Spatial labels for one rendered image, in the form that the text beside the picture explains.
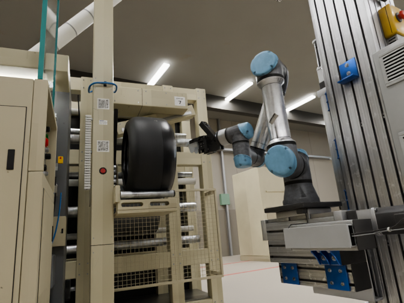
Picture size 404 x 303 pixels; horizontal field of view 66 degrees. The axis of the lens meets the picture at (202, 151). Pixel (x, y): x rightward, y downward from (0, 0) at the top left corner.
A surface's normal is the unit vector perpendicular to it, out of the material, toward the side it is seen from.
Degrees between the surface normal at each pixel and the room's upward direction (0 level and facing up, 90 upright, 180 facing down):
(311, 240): 90
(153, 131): 69
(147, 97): 90
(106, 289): 90
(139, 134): 75
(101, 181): 90
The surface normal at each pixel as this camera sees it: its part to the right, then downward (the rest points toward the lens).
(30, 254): 0.36, -0.27
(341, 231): -0.87, -0.06
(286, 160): -0.56, -0.04
